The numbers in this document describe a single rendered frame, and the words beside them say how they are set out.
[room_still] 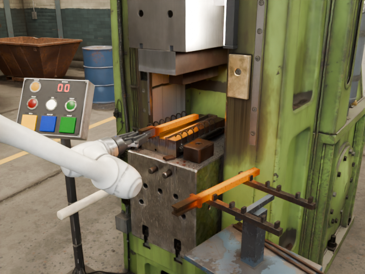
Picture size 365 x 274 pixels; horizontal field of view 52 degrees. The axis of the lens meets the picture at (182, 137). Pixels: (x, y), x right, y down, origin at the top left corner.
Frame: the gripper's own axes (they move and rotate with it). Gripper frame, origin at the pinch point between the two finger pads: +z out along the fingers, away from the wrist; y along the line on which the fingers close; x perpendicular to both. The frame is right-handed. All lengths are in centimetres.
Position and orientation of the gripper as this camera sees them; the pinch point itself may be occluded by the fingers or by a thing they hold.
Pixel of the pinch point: (147, 132)
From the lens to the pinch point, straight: 155.1
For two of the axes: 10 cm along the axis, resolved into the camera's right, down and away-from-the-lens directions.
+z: 5.9, -2.8, 7.6
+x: -0.1, -9.4, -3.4
